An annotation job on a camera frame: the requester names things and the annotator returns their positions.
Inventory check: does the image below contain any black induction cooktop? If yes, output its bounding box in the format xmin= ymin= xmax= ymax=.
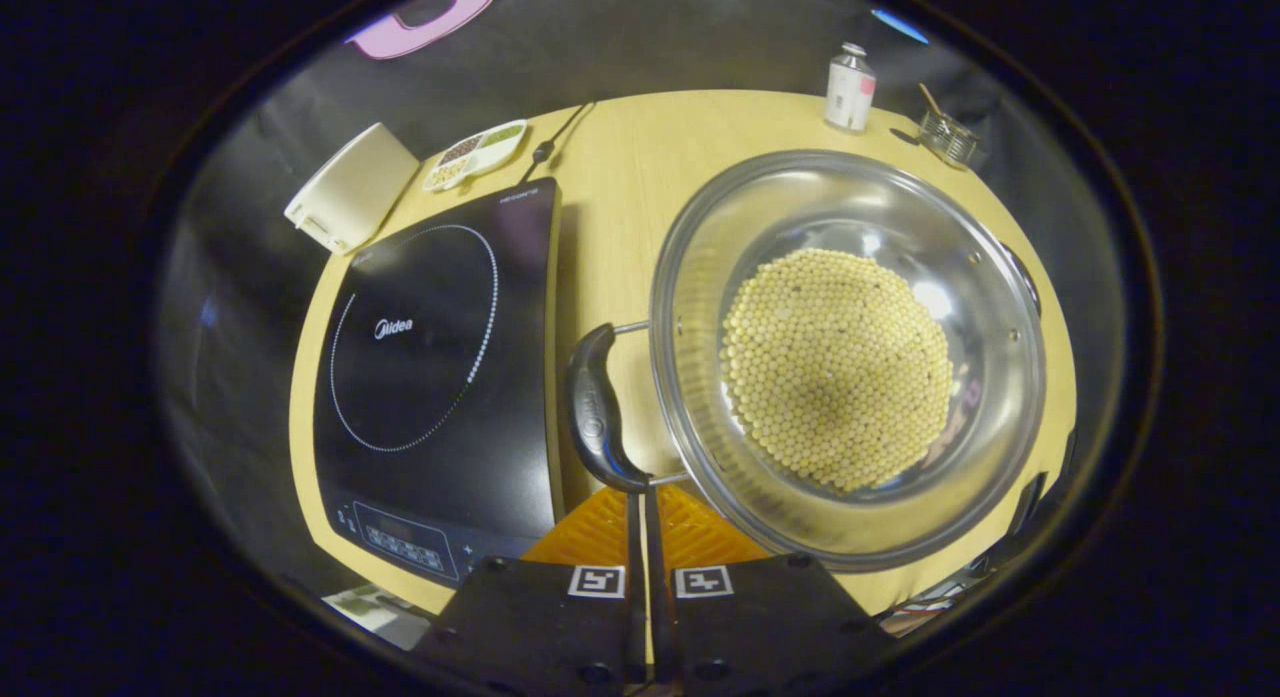
xmin=313 ymin=177 xmax=566 ymax=586

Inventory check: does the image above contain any white divided dish of beans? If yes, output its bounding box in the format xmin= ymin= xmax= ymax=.
xmin=422 ymin=119 xmax=529 ymax=193

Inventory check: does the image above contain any black power cable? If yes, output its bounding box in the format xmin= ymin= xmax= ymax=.
xmin=520 ymin=101 xmax=596 ymax=186

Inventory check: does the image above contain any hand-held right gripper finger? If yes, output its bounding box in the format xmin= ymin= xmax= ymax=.
xmin=410 ymin=487 xmax=647 ymax=697
xmin=646 ymin=482 xmax=901 ymax=697

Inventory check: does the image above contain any white toaster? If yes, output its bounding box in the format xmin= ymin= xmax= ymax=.
xmin=284 ymin=123 xmax=421 ymax=256

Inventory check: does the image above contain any steel pot with black handles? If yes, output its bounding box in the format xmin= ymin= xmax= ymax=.
xmin=565 ymin=149 xmax=1048 ymax=574

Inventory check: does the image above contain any pile of yellow beans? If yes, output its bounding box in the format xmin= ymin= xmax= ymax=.
xmin=720 ymin=247 xmax=954 ymax=494

